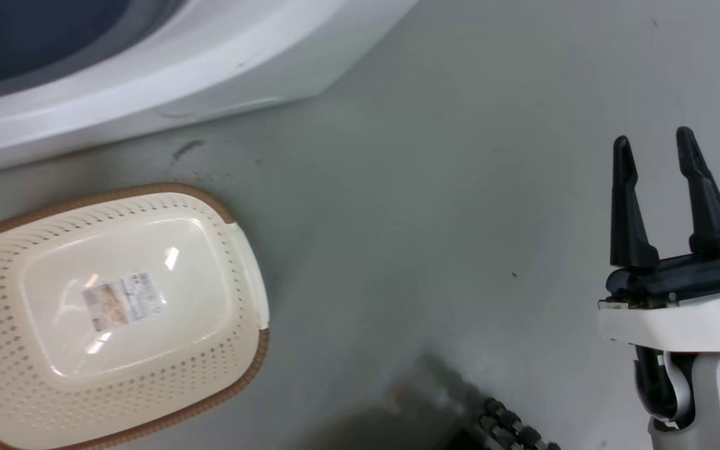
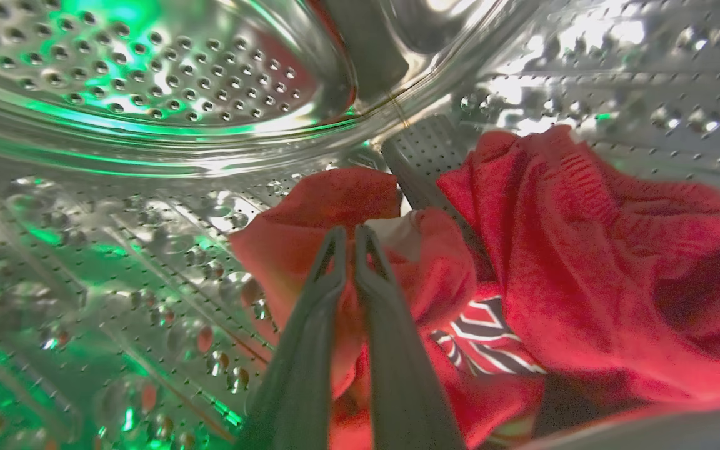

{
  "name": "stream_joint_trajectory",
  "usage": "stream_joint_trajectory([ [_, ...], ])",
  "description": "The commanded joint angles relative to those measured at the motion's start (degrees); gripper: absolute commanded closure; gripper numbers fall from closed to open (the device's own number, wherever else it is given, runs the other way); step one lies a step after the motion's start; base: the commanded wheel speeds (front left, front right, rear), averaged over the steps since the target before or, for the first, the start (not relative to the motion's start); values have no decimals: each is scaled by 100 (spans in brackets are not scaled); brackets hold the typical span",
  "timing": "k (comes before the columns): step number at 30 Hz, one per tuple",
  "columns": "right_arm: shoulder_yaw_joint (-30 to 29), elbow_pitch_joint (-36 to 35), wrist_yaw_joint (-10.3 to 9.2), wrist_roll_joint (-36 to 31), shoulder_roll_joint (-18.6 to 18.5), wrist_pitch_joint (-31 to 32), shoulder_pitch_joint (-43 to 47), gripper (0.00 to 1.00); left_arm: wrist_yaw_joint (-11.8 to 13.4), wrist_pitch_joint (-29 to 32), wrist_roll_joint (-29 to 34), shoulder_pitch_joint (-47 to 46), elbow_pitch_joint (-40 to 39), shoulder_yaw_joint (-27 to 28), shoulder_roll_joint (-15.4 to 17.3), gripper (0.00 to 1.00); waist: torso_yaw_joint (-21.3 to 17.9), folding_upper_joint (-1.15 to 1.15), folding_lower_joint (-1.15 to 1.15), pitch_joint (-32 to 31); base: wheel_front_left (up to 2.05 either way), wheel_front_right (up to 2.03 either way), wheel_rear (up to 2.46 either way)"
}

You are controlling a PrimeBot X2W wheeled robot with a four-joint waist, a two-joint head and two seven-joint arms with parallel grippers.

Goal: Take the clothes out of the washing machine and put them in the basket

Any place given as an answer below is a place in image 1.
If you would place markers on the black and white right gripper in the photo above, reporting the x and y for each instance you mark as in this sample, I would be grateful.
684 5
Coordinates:
679 312

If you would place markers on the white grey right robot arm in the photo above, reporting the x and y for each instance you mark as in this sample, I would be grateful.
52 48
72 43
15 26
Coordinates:
710 400

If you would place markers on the cream laundry basket brown rim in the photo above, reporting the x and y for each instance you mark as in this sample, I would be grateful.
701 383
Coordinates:
129 375

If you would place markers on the white washing machine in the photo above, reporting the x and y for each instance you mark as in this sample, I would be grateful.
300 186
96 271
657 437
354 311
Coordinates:
222 56

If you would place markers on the dark washing machine drum opening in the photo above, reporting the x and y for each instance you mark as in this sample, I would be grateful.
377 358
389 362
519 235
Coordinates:
29 37

